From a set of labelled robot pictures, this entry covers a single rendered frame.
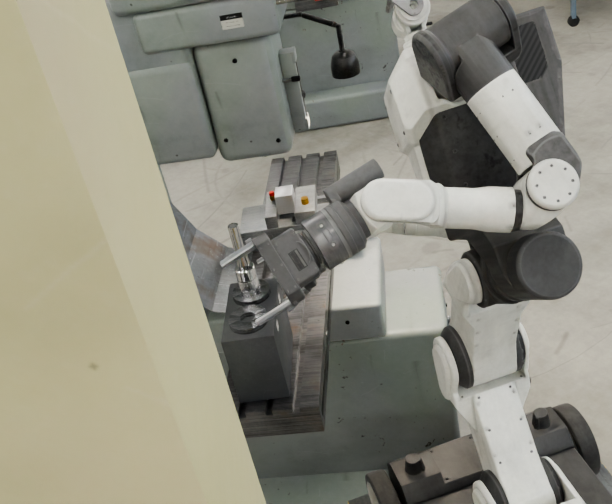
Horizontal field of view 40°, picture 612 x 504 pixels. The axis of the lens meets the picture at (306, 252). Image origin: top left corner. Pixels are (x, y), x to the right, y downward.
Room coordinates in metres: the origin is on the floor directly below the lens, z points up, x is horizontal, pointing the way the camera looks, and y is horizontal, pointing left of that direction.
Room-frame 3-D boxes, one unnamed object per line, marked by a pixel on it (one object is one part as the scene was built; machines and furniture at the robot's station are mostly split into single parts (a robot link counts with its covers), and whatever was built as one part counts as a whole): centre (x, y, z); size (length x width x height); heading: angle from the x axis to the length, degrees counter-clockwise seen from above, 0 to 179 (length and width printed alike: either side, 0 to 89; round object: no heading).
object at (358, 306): (2.01, 0.05, 0.81); 0.50 x 0.35 x 0.12; 79
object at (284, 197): (2.13, 0.02, 1.06); 0.06 x 0.05 x 0.06; 172
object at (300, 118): (1.99, -0.06, 1.45); 0.04 x 0.04 x 0.21; 79
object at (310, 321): (2.01, 0.05, 0.91); 1.24 x 0.23 x 0.08; 169
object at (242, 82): (2.01, 0.05, 1.47); 0.21 x 0.19 x 0.32; 169
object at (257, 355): (1.54, 0.15, 1.05); 0.22 x 0.12 x 0.20; 172
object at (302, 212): (2.12, -0.03, 1.04); 0.15 x 0.06 x 0.04; 172
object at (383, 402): (2.01, 0.02, 0.45); 0.81 x 0.32 x 0.60; 79
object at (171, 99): (2.05, 0.24, 1.47); 0.24 x 0.19 x 0.26; 169
